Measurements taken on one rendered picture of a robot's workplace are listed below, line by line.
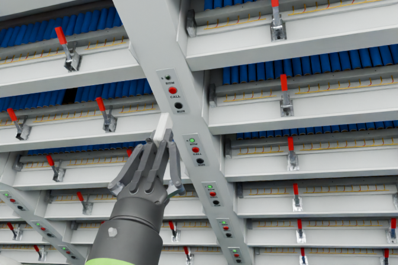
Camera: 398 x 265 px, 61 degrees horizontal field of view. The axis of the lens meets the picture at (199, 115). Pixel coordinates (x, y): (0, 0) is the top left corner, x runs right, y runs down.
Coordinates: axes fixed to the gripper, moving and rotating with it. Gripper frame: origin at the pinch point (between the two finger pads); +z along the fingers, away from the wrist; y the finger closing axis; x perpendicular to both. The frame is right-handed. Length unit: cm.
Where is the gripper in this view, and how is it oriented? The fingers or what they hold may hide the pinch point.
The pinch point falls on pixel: (163, 131)
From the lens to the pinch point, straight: 62.6
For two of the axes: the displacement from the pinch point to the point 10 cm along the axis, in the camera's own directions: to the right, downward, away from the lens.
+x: -2.5, -7.3, -6.4
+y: 9.6, -0.9, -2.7
